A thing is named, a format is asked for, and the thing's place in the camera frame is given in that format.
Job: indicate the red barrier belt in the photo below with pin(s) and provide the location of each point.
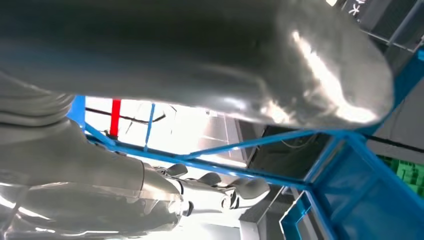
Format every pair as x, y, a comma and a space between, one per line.
115, 116

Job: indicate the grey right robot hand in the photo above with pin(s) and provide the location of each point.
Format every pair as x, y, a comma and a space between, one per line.
82, 165

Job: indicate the blue metal shelf rack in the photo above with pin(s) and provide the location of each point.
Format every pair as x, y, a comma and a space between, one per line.
348, 185

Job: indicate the green plastic crate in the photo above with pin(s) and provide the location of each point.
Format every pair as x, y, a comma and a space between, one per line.
407, 172

